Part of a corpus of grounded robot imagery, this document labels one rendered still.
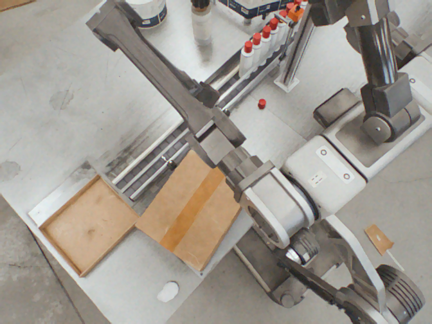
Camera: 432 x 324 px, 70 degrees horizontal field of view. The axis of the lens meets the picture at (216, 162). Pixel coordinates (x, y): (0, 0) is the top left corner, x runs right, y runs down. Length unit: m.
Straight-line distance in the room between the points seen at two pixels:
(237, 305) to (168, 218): 1.21
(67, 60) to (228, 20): 0.80
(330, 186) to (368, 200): 1.76
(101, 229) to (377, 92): 1.07
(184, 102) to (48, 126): 0.98
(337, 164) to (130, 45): 0.48
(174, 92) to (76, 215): 0.83
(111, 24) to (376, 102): 0.54
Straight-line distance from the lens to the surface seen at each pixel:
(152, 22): 1.62
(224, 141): 0.65
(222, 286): 2.08
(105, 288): 1.31
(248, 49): 1.29
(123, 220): 1.30
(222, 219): 0.96
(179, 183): 0.99
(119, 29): 0.73
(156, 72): 0.69
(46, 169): 1.49
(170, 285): 1.22
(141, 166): 1.29
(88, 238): 1.34
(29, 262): 2.39
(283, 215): 0.59
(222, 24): 1.63
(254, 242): 1.85
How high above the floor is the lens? 2.07
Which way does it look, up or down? 71 degrees down
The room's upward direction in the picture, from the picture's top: straight up
